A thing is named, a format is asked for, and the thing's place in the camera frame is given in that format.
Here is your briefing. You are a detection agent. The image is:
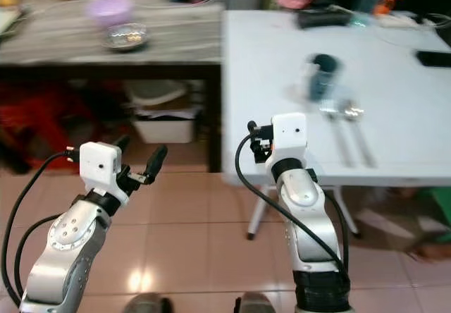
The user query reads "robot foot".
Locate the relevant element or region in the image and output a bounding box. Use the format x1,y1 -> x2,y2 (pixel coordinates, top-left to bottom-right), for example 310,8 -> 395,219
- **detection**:
235,291 -> 276,313
123,293 -> 171,313

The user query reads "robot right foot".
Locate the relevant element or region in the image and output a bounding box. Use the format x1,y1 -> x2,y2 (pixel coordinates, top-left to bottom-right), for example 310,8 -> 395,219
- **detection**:
235,291 -> 276,313

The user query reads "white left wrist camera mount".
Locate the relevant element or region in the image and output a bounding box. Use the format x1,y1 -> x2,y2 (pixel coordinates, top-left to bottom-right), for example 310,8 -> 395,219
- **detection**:
78,141 -> 123,195

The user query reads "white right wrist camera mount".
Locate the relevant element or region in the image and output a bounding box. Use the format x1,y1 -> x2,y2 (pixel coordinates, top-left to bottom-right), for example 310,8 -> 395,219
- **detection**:
268,112 -> 308,163

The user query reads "white storage box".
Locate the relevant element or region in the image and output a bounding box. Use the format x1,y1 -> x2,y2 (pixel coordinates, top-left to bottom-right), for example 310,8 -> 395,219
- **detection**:
123,80 -> 199,145

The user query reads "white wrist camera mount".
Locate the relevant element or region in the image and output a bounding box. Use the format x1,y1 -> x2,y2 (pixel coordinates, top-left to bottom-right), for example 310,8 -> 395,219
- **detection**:
268,112 -> 308,163
78,141 -> 123,195

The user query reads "black device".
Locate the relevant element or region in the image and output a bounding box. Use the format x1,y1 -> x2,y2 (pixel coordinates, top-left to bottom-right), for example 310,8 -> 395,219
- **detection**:
297,6 -> 354,31

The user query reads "red plastic stool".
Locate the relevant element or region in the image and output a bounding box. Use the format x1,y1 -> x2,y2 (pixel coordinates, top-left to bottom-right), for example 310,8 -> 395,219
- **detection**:
0,83 -> 87,177

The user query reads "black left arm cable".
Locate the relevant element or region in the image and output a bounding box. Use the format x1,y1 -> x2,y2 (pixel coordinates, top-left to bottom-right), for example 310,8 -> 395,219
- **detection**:
1,147 -> 82,307

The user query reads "dark teal cup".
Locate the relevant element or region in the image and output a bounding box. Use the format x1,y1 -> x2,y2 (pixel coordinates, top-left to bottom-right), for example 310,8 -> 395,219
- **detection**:
306,53 -> 344,103

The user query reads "black phone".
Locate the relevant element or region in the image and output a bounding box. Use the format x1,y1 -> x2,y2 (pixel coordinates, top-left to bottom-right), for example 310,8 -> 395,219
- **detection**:
416,49 -> 451,69

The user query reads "white folding table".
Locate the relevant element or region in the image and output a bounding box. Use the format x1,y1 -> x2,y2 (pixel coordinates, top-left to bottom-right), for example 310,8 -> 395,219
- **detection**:
220,9 -> 451,241

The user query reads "shiny metal bowl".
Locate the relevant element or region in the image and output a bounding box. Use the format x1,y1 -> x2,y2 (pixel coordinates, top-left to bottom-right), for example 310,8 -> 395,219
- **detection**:
101,23 -> 151,51

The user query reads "green plastic stool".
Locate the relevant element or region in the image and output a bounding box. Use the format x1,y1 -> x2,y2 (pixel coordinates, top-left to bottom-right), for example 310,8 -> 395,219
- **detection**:
415,185 -> 451,231

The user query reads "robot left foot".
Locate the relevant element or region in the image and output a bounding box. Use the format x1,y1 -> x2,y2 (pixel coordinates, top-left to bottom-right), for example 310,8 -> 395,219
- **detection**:
123,293 -> 171,313

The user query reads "grey wood-grain table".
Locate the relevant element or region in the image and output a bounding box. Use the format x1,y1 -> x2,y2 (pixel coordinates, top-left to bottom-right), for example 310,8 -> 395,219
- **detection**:
0,0 -> 223,175

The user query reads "purple plastic bowl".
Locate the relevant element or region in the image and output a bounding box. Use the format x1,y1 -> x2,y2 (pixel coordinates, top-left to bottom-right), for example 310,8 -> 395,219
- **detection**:
85,0 -> 137,30

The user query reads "metal spoon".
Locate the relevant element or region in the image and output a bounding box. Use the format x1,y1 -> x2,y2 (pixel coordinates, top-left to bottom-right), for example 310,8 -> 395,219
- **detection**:
320,102 -> 357,170
338,99 -> 376,170

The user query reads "orange small object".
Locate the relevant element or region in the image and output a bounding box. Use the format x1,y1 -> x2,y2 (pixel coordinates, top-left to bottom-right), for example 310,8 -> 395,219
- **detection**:
373,0 -> 397,16

